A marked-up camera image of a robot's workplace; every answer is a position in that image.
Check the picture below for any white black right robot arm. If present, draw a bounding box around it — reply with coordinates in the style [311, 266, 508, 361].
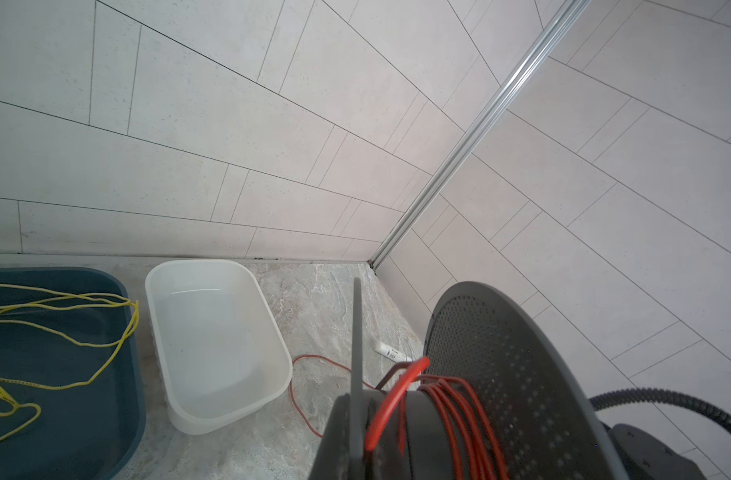
[589, 388, 731, 479]

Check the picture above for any aluminium corner wall profile right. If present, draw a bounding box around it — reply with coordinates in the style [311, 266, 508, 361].
[369, 0, 591, 270]

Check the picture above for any red cable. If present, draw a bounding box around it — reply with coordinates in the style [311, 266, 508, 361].
[288, 353, 511, 480]

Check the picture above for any grey perforated cable spool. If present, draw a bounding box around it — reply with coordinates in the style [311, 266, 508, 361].
[346, 277, 629, 480]

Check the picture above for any white glue stick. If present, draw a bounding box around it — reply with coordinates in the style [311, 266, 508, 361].
[373, 341, 413, 363]

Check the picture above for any dark teal plastic tray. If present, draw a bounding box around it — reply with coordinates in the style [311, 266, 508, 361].
[0, 267, 146, 479]

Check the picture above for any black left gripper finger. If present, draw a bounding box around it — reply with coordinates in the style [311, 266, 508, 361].
[309, 394, 366, 480]

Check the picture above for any white plastic tray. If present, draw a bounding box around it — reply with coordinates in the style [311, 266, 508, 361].
[145, 259, 293, 435]

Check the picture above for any yellow cable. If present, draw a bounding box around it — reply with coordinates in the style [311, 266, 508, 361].
[0, 283, 142, 451]

